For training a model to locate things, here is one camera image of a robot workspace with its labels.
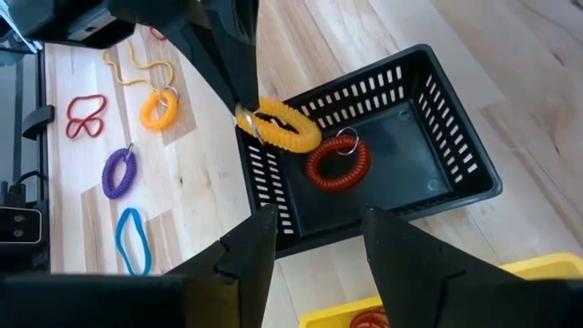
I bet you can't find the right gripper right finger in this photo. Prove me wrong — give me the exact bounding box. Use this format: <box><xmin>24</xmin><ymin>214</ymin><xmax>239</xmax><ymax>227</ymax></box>
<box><xmin>361</xmin><ymin>206</ymin><xmax>520</xmax><ymax>328</ymax></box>

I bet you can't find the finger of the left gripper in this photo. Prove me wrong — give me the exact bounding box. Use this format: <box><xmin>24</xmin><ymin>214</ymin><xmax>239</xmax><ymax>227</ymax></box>
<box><xmin>202</xmin><ymin>0</ymin><xmax>261</xmax><ymax>111</ymax></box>
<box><xmin>108</xmin><ymin>0</ymin><xmax>239</xmax><ymax>114</ymax></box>

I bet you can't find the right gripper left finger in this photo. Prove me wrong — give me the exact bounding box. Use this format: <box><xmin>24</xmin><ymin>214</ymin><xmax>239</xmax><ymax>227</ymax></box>
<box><xmin>168</xmin><ymin>203</ymin><xmax>280</xmax><ymax>328</ymax></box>

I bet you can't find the yellow rubber band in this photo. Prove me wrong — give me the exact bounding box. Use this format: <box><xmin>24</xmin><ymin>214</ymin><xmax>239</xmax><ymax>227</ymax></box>
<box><xmin>101</xmin><ymin>38</ymin><xmax>177</xmax><ymax>91</ymax></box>

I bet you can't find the orange coil wristband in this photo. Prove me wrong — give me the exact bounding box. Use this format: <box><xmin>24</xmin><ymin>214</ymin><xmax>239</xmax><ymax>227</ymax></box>
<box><xmin>138</xmin><ymin>85</ymin><xmax>180</xmax><ymax>133</ymax></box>

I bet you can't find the red coil wristband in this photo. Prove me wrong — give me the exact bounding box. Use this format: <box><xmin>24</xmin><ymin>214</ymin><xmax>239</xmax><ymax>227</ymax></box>
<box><xmin>304</xmin><ymin>127</ymin><xmax>373</xmax><ymax>192</ymax></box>

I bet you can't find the yellow coil wristband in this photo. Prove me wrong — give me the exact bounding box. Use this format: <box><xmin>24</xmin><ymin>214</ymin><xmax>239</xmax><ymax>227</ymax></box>
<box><xmin>234</xmin><ymin>97</ymin><xmax>323</xmax><ymax>155</ymax></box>

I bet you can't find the black plastic basket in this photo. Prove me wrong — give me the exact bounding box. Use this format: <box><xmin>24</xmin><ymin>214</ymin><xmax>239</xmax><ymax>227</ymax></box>
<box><xmin>234</xmin><ymin>43</ymin><xmax>504</xmax><ymax>260</ymax></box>

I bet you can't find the yellow plastic basket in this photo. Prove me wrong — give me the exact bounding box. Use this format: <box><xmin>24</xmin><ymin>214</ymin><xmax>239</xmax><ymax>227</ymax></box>
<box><xmin>298</xmin><ymin>251</ymin><xmax>583</xmax><ymax>328</ymax></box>

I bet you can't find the blue rubber band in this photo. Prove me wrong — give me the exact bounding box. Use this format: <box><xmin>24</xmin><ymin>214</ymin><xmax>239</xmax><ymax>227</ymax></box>
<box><xmin>113</xmin><ymin>207</ymin><xmax>154</xmax><ymax>278</ymax></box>

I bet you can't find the purple coil wristband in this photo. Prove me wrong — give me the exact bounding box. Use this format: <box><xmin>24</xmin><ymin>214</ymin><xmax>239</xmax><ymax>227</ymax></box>
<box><xmin>100</xmin><ymin>143</ymin><xmax>138</xmax><ymax>201</ymax></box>

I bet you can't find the black aluminium table frame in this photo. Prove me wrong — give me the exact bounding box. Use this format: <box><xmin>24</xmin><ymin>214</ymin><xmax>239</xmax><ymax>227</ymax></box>
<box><xmin>0</xmin><ymin>43</ymin><xmax>52</xmax><ymax>274</ymax></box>

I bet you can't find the black table-level camera box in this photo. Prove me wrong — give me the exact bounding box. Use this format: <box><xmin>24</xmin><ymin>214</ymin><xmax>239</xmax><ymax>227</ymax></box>
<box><xmin>0</xmin><ymin>206</ymin><xmax>43</xmax><ymax>246</ymax></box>

